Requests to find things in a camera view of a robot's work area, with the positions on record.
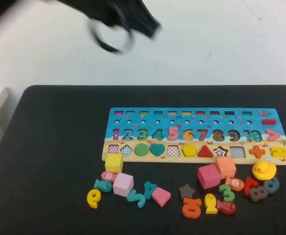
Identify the red wooden triangle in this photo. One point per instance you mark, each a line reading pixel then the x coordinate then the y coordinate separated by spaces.
pixel 205 153

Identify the orange fish with ten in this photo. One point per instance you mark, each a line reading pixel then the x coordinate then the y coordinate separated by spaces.
pixel 235 183

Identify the brown wooden number eight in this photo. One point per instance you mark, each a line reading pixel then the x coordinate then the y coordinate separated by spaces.
pixel 257 194

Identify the red minus sign bar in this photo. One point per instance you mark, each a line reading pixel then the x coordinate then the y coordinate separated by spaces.
pixel 269 122

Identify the orange wooden number ten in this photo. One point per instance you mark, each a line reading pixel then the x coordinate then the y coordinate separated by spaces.
pixel 188 202

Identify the light pink wooden cube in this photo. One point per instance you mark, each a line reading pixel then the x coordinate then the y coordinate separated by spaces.
pixel 122 185

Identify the salmon wooden cube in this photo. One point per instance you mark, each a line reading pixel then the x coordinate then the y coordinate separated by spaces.
pixel 225 167

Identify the red wooden number seven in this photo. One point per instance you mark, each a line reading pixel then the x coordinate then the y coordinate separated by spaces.
pixel 248 188

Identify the yellow wooden fish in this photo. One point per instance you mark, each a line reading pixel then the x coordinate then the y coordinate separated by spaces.
pixel 210 203

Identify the red wooden fish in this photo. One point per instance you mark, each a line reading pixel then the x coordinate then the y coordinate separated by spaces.
pixel 227 207

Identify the brown wooden star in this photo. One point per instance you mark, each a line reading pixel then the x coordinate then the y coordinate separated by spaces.
pixel 186 192

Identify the pink fish with five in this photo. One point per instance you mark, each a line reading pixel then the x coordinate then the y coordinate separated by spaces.
pixel 108 176

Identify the teal wooden heart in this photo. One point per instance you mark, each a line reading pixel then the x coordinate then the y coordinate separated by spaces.
pixel 157 149

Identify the yellow wooden number nine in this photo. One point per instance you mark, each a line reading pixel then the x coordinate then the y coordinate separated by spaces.
pixel 94 202

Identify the yellow equals sign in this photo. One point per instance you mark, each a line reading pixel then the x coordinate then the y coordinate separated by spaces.
pixel 278 152

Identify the pink wooden trapezoid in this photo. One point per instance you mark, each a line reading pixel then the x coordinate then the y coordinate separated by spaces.
pixel 161 196

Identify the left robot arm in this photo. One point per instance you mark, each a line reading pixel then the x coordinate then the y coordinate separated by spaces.
pixel 1 7

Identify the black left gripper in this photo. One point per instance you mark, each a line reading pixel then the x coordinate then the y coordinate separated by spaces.
pixel 103 9

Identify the pink wooden number five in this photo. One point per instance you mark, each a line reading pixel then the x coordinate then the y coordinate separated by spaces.
pixel 174 129

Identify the blue wooden number nine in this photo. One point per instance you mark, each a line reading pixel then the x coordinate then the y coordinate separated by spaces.
pixel 276 183

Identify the magenta wooden cube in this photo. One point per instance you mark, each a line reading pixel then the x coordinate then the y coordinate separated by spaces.
pixel 208 176

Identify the green wooden circle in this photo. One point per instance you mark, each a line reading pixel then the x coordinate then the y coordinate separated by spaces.
pixel 141 149

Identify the teal wooden number five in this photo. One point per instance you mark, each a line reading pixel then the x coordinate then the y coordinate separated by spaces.
pixel 140 199

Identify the yellow wooden pentagon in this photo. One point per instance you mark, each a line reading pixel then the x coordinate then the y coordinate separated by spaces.
pixel 189 150

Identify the teal wooden fish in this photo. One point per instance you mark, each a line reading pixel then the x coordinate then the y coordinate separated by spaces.
pixel 103 185

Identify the teal wooden number four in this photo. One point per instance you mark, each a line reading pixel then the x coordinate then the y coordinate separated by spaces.
pixel 150 189

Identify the green wooden number three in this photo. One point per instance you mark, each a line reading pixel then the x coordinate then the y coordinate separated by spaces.
pixel 223 189

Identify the yellow rubber duck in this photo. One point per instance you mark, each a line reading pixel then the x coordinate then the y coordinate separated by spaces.
pixel 264 170

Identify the blue wooden puzzle board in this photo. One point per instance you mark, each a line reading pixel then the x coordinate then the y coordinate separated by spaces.
pixel 221 144

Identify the yellow wooden cube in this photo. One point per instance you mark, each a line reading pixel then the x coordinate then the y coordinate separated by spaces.
pixel 113 163

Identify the orange plus sign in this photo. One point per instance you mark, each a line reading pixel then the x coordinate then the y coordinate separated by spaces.
pixel 257 152

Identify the pink greater-than sign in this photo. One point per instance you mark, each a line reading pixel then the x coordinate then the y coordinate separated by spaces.
pixel 276 135

